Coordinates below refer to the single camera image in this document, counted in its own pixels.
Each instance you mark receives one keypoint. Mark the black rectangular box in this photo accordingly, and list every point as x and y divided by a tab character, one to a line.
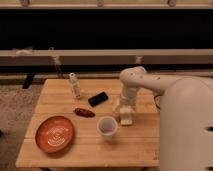
98	99

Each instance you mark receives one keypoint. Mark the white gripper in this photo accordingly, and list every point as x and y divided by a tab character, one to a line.
124	109

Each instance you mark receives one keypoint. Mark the wooden table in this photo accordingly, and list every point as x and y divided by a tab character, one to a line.
133	146

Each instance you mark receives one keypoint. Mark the orange ceramic bowl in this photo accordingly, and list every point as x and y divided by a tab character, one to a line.
54	134

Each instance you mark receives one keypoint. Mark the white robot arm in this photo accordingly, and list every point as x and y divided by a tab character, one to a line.
186	116

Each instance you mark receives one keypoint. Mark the dark red sausage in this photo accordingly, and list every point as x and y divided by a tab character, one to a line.
84	112

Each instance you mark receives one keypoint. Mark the long wooden rail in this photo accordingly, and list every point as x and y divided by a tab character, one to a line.
105	57

